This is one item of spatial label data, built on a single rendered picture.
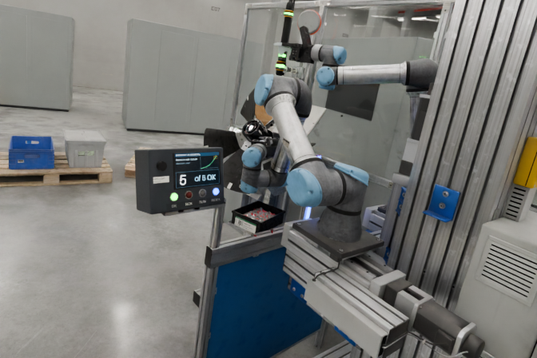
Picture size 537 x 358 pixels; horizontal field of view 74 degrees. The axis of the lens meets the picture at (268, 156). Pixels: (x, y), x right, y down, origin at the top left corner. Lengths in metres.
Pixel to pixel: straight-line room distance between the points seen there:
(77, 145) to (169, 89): 3.23
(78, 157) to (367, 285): 3.79
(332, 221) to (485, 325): 0.48
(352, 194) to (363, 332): 0.38
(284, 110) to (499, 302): 0.81
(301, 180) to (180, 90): 6.37
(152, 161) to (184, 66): 6.26
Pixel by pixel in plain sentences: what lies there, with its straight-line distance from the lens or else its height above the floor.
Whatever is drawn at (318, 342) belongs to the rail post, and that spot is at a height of 0.04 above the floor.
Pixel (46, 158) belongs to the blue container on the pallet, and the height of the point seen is 0.26.
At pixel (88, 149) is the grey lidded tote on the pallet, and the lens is 4.44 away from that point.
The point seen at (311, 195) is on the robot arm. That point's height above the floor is 1.20.
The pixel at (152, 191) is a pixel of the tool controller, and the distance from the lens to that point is 1.08.
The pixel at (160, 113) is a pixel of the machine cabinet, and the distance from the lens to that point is 7.30.
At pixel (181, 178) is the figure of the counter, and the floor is 1.17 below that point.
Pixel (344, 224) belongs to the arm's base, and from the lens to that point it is 1.18.
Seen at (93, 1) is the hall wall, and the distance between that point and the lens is 13.83.
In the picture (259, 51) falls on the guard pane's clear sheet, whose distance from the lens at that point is 3.10.
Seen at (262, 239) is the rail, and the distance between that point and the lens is 1.51.
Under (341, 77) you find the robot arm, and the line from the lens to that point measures 1.52.
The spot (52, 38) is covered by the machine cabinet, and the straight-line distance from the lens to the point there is 8.69.
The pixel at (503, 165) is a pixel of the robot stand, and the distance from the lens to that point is 1.11.
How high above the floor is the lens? 1.53
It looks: 13 degrees down
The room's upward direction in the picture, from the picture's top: 9 degrees clockwise
